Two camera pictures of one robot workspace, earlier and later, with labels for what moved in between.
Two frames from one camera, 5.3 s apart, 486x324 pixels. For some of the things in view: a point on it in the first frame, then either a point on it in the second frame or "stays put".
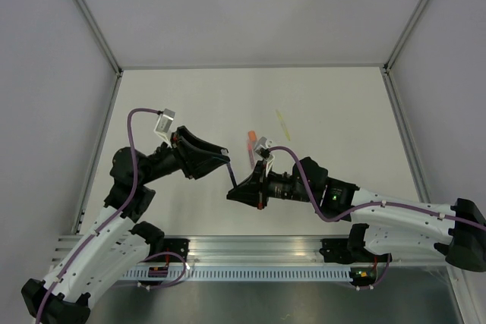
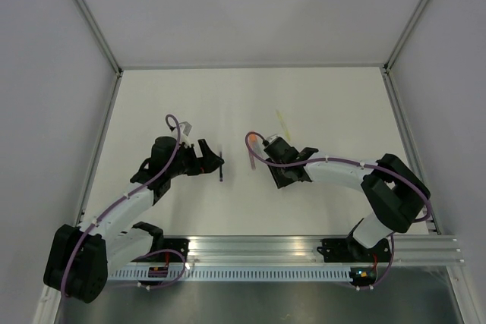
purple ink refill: x=231 y=176 to x=220 y=169
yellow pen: x=283 y=124 stays put
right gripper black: x=254 y=191 to x=279 y=180
